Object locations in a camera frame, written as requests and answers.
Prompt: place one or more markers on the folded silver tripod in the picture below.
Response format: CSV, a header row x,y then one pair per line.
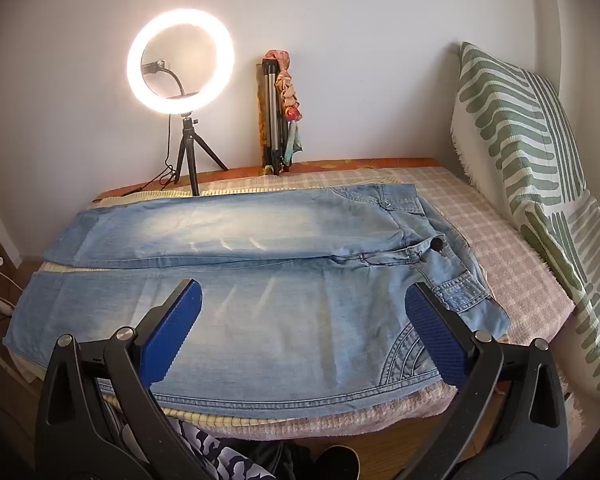
x,y
272,110

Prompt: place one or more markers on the orange patterned bedspread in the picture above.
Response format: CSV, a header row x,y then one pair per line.
x,y
355,164

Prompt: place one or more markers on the black rounded object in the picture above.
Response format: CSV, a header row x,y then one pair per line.
x,y
337,465

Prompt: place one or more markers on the folded tripod with fabric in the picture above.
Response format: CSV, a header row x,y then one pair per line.
x,y
286,90

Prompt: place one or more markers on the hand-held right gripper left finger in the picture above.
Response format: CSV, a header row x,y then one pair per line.
x,y
180,320

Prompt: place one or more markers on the black gooseneck phone holder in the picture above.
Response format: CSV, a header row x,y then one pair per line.
x,y
177,82

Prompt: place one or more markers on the person's zebra patterned pants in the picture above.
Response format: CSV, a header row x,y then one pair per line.
x,y
220,455

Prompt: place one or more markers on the dark cloth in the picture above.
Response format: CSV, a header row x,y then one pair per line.
x,y
280,460

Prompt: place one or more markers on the yellow striped cloth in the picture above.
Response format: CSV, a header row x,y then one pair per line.
x,y
220,416

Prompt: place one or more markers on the green striped white pillow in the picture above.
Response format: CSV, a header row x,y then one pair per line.
x,y
510,125

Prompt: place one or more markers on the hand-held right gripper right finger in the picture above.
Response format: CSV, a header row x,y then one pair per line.
x,y
435,332

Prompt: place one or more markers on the small black tripod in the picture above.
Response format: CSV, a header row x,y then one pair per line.
x,y
187,152

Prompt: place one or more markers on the light blue denim pants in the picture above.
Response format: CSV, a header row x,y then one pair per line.
x,y
280,320

